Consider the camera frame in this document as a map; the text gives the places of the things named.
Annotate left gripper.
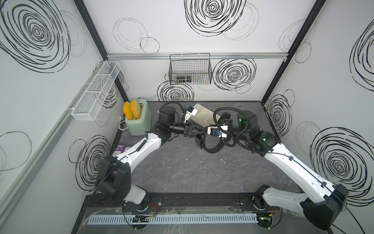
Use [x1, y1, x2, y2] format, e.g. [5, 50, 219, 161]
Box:
[168, 123, 205, 139]

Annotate mint green toaster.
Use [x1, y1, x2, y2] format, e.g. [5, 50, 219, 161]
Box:
[125, 98, 152, 136]

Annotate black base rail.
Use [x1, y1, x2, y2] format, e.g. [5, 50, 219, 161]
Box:
[81, 193, 280, 213]

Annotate white wire wall shelf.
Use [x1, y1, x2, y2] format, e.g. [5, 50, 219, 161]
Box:
[71, 60, 121, 121]

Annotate grey slotted cable duct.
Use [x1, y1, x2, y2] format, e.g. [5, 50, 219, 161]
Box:
[87, 214, 258, 225]

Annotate cream compartment storage tray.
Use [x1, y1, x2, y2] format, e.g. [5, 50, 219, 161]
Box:
[189, 103, 215, 127]

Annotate items in wire basket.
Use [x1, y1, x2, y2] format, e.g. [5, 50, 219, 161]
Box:
[174, 76, 192, 83]

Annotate toast slice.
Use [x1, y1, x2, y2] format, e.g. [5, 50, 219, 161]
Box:
[130, 100, 142, 120]
[123, 101, 134, 120]

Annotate black wire wall basket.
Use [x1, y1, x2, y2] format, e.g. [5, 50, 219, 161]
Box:
[168, 53, 213, 85]

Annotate purple snack packet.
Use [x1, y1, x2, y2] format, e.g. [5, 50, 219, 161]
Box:
[113, 143, 131, 157]

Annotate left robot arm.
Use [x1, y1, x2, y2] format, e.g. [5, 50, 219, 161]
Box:
[95, 102, 204, 207]

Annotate left toast slice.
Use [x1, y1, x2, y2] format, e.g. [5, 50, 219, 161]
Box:
[123, 101, 134, 120]

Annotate right toast slice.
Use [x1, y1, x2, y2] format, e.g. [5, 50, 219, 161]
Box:
[130, 100, 142, 120]

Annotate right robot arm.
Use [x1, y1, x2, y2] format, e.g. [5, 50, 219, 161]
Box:
[213, 107, 349, 231]

